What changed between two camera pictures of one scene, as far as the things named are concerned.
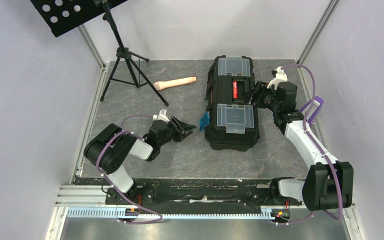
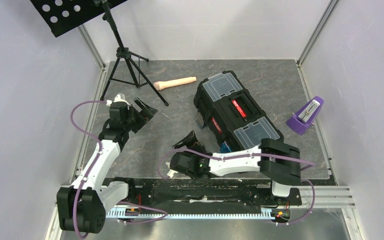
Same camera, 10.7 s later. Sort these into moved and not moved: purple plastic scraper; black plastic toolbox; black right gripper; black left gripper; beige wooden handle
Moved: black left gripper; black right gripper; black plastic toolbox
Not moved: beige wooden handle; purple plastic scraper
